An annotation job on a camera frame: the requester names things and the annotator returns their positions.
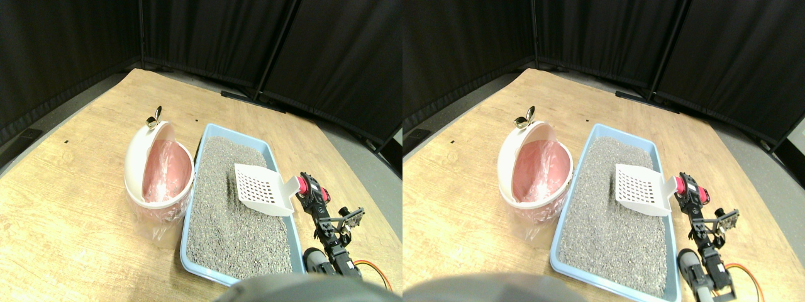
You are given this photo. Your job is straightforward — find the white scoop with red handle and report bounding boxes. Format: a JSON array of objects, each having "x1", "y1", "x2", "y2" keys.
[
  {"x1": 614, "y1": 164, "x2": 711, "y2": 217},
  {"x1": 234, "y1": 164, "x2": 330, "y2": 217}
]

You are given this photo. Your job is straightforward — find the blue litter tray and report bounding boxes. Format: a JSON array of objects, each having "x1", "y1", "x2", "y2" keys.
[
  {"x1": 180, "y1": 123, "x2": 307, "y2": 282},
  {"x1": 550, "y1": 123, "x2": 683, "y2": 302}
]

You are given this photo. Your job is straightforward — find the black curtain stand pole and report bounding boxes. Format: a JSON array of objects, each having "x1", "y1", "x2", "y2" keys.
[
  {"x1": 138, "y1": 0, "x2": 147, "y2": 69},
  {"x1": 253, "y1": 0, "x2": 298, "y2": 99},
  {"x1": 647, "y1": 0, "x2": 694, "y2": 96},
  {"x1": 531, "y1": 0, "x2": 540, "y2": 67}
]

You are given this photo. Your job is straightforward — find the orange wire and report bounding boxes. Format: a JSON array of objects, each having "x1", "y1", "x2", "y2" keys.
[
  {"x1": 723, "y1": 263, "x2": 765, "y2": 302},
  {"x1": 353, "y1": 259, "x2": 394, "y2": 292}
]

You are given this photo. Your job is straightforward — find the white bin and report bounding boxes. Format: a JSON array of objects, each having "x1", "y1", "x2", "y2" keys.
[
  {"x1": 497, "y1": 106, "x2": 574, "y2": 241},
  {"x1": 124, "y1": 106, "x2": 195, "y2": 243}
]

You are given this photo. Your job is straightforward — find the white shelf unit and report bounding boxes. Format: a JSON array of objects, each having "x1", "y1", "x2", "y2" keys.
[{"x1": 787, "y1": 117, "x2": 805, "y2": 155}]

